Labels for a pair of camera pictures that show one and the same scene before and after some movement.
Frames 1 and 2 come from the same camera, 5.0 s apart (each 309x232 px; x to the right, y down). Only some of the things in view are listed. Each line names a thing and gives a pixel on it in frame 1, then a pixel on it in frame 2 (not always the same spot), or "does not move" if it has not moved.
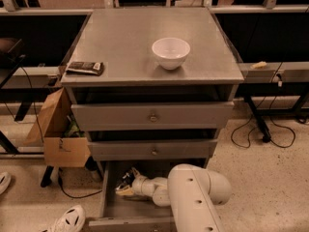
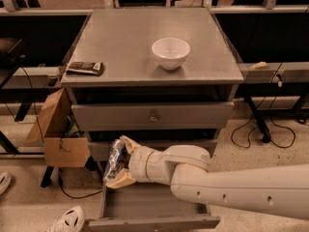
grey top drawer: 153,116 does not move
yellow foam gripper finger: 135,171 → 130,144
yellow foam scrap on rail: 259,65 does not move
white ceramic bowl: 171,52 does not move
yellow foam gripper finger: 126,191 → 124,178
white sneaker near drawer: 72,220 does not move
